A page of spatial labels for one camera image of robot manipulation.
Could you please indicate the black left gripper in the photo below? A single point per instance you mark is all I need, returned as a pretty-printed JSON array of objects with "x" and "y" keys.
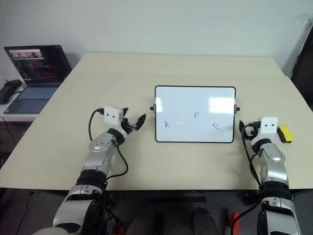
[{"x": 126, "y": 125}]

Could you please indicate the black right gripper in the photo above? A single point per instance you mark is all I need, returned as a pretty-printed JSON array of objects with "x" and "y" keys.
[{"x": 252, "y": 132}]

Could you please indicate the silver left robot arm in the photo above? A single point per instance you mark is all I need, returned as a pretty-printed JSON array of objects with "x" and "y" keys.
[{"x": 97, "y": 159}]

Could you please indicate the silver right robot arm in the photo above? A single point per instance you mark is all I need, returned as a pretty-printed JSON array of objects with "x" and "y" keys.
[{"x": 274, "y": 169}]

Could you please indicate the yellow and black eraser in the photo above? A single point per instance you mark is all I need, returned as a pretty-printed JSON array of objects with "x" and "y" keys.
[{"x": 286, "y": 134}]

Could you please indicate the black framed whiteboard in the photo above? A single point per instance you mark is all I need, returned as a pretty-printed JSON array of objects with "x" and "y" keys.
[{"x": 194, "y": 113}]

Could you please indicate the orange plastic part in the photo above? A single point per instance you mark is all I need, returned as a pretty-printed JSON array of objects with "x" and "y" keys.
[{"x": 234, "y": 224}]

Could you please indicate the dark rounded grey shape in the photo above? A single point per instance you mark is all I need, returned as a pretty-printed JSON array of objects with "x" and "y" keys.
[{"x": 204, "y": 221}]

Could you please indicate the open blue laptop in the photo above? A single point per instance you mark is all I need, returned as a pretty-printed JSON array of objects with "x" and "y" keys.
[{"x": 36, "y": 73}]

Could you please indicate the black handheld controller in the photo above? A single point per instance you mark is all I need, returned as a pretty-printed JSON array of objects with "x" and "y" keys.
[{"x": 9, "y": 89}]

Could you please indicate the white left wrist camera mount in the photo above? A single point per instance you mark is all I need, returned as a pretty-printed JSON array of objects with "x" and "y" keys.
[{"x": 113, "y": 114}]

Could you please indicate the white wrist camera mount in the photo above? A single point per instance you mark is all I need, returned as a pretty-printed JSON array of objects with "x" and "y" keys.
[
  {"x": 268, "y": 126},
  {"x": 113, "y": 114}
]

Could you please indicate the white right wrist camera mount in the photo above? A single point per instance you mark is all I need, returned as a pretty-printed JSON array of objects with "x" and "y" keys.
[{"x": 268, "y": 126}]

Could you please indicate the dark panel by wall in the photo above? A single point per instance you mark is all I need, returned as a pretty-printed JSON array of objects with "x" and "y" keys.
[{"x": 303, "y": 63}]

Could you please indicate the black table frame crossbar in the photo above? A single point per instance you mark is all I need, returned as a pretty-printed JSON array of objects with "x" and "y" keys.
[{"x": 174, "y": 196}]

